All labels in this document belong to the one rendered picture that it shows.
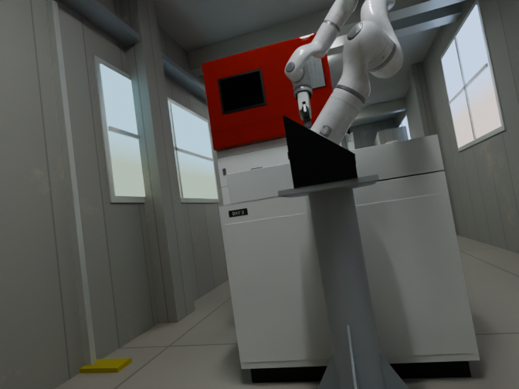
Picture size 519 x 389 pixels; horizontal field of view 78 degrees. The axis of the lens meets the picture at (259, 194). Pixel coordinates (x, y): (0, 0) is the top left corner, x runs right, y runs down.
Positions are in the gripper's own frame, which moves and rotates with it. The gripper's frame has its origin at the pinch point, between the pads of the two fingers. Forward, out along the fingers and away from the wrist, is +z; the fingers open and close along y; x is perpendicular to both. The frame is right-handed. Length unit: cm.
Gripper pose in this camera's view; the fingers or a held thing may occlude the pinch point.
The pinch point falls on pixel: (307, 126)
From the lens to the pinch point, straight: 150.3
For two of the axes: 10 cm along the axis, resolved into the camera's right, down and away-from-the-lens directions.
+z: 0.9, 9.6, -2.7
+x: 9.6, -1.6, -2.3
